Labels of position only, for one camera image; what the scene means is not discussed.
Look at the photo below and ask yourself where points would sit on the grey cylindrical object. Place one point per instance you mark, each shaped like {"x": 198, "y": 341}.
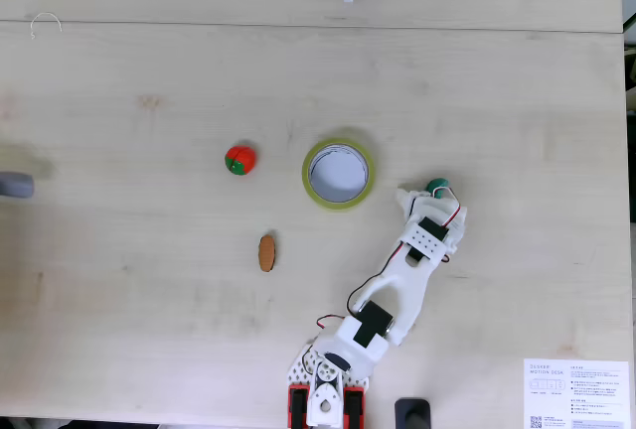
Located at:
{"x": 15, "y": 184}

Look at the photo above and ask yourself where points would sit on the yellow tape roll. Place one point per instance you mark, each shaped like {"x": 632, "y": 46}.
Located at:
{"x": 338, "y": 205}

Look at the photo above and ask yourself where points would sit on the white printed paper sheet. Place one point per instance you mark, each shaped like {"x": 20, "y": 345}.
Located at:
{"x": 576, "y": 399}

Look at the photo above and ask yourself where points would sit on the green toy cucumber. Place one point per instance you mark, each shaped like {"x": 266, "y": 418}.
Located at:
{"x": 437, "y": 184}

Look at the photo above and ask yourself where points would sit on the red black table clamp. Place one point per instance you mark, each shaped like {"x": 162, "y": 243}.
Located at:
{"x": 298, "y": 406}
{"x": 355, "y": 408}

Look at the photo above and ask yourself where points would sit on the toy hamburger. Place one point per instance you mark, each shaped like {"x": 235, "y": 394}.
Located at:
{"x": 267, "y": 252}

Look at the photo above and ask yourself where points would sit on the red green toy tomato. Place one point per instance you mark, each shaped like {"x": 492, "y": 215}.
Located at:
{"x": 241, "y": 161}

